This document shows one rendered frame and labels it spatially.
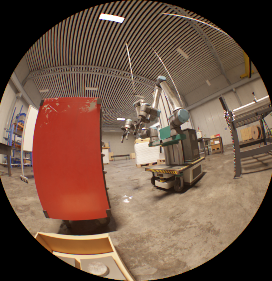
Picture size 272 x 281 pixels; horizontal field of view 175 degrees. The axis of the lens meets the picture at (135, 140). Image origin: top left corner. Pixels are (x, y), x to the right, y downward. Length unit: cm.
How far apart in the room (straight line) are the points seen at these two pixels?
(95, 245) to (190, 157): 141
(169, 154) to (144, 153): 255
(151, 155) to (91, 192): 367
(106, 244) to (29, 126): 292
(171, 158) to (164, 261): 135
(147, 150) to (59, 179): 374
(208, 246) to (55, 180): 89
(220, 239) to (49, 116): 120
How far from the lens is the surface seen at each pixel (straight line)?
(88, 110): 59
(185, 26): 906
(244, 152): 147
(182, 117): 101
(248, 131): 954
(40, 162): 62
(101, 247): 46
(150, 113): 95
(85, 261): 45
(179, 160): 135
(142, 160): 394
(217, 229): 73
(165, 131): 145
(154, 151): 408
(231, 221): 79
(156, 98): 124
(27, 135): 293
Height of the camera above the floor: 54
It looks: 10 degrees up
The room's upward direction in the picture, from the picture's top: 6 degrees counter-clockwise
